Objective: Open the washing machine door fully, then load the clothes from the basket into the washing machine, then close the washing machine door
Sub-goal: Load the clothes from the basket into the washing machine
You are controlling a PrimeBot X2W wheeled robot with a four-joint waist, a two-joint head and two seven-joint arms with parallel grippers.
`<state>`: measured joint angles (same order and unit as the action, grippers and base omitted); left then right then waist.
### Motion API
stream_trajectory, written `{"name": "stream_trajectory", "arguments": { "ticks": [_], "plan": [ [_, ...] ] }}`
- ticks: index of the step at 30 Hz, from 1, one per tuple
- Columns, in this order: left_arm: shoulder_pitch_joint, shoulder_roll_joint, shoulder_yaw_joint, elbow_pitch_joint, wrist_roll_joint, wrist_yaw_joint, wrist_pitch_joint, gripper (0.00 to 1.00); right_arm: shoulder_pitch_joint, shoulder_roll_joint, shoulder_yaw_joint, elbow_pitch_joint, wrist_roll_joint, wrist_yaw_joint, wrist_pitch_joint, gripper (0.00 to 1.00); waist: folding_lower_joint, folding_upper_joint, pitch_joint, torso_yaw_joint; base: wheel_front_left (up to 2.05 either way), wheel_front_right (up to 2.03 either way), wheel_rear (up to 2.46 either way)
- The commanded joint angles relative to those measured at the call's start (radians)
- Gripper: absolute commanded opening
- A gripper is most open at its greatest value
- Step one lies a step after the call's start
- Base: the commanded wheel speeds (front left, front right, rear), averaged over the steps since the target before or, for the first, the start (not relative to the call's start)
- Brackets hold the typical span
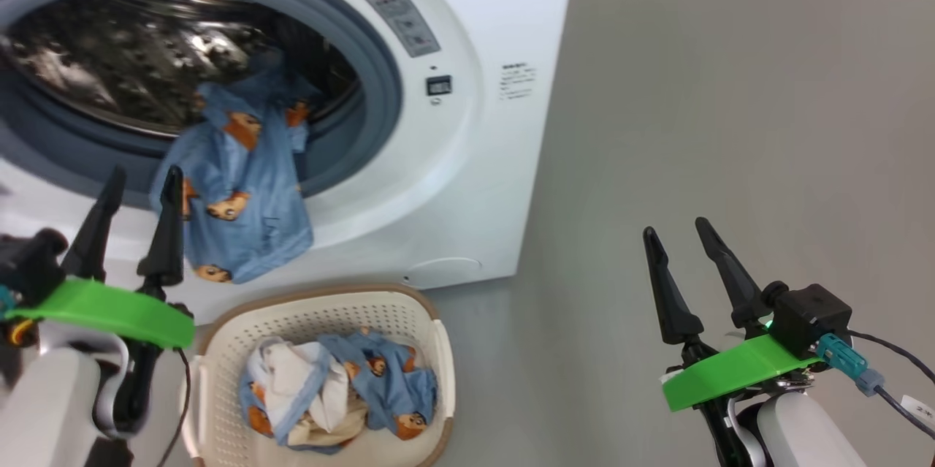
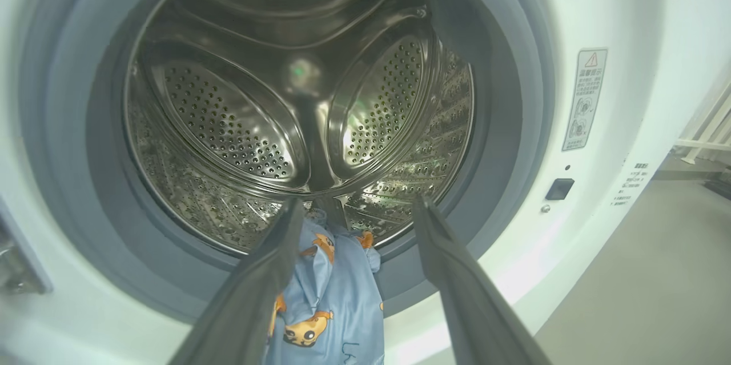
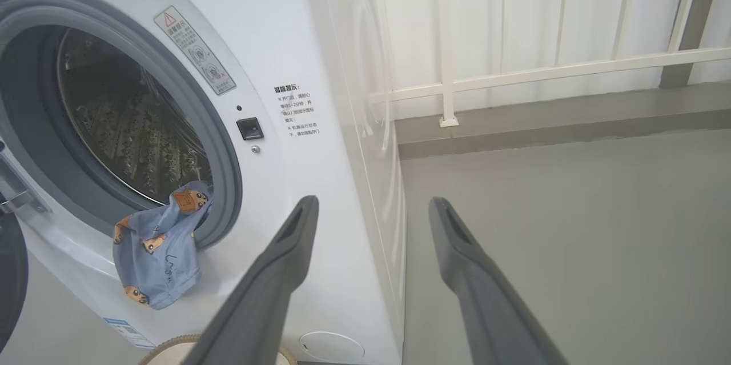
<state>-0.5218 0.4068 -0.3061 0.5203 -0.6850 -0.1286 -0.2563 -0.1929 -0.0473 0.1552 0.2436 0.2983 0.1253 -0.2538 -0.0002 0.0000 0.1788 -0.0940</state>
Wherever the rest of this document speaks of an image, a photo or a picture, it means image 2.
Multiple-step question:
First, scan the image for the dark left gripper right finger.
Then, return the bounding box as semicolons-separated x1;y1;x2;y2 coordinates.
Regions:
412;194;552;365

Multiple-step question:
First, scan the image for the white front-load washing machine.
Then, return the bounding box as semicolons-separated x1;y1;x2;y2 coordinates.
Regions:
0;0;731;365

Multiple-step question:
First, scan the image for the blue cartoon print garment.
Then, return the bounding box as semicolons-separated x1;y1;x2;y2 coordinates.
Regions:
264;209;386;365

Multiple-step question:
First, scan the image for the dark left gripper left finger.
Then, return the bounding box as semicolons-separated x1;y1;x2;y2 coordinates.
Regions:
168;198;306;365

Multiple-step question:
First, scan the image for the grey warning label sticker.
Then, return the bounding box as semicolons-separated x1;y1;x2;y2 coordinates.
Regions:
562;48;608;152

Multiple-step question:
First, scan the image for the white metal rack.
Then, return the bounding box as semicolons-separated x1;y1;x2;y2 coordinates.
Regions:
674;77;731;166

